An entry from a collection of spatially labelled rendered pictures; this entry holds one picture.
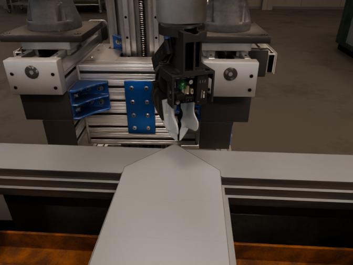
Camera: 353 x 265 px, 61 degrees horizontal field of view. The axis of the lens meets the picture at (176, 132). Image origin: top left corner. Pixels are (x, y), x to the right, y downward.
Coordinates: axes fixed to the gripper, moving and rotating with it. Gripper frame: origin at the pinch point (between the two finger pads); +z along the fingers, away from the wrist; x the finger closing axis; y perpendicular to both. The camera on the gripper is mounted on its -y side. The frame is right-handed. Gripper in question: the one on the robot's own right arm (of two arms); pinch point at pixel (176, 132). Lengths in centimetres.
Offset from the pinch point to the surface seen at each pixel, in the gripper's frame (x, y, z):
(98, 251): -17.9, 17.3, 5.4
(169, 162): -2.0, 1.7, 5.4
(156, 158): -4.0, -0.8, 5.4
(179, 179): -2.1, 7.1, 5.4
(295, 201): 16.6, 16.1, 9.0
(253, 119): 133, -149, 92
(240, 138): 104, -126, 92
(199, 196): -0.8, 12.5, 5.4
